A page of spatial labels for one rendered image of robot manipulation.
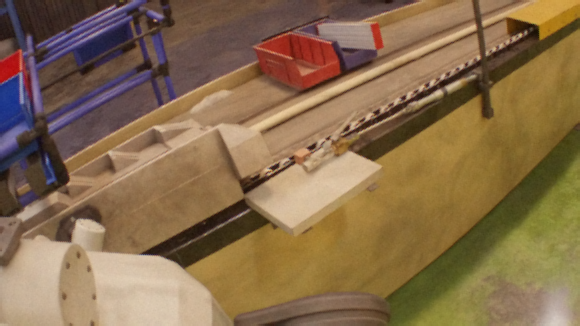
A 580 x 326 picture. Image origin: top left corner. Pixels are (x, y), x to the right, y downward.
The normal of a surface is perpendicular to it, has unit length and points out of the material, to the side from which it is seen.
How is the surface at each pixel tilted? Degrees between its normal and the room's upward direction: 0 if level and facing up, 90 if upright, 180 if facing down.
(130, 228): 80
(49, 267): 23
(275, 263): 90
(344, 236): 90
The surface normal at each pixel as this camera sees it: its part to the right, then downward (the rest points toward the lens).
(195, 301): 0.68, -0.45
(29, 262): 0.01, -0.73
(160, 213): 0.46, 0.19
